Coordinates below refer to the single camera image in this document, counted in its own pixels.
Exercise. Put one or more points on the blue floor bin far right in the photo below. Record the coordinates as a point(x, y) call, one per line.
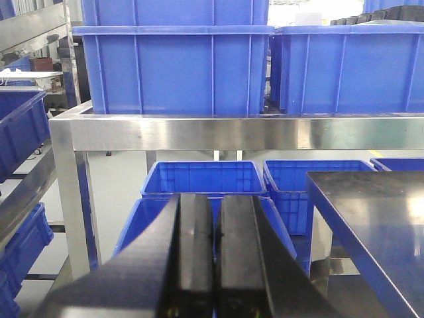
point(398, 164)

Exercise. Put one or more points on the blue floor bin far middle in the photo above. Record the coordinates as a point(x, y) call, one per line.
point(286, 184)

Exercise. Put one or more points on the large blue crate on rack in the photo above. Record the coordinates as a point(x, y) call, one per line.
point(176, 70)

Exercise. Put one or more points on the stainless steel rack frame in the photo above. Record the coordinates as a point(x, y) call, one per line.
point(78, 131)

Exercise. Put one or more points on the blue floor bin near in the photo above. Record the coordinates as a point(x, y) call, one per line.
point(146, 209)

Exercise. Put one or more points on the blue floor bin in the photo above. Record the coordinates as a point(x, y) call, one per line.
point(286, 184)
point(398, 164)
point(214, 178)
point(146, 209)

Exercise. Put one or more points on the blue bin on left shelf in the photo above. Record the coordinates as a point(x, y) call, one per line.
point(24, 127)

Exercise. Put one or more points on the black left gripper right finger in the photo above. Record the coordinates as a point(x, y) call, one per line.
point(256, 274)

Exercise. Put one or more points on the right blue crate on rack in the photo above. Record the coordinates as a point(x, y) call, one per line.
point(354, 69)

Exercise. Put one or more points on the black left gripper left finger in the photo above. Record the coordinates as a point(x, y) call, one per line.
point(167, 271)

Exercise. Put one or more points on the upper stacked blue crate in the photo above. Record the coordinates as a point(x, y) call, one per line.
point(174, 13)

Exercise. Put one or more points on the lower blue bin left shelf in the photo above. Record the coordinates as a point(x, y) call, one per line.
point(20, 254)

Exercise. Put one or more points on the left steel shelf rail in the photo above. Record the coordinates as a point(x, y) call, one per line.
point(23, 199)

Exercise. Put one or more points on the blue floor bin far left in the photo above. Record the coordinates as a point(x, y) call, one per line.
point(214, 178)

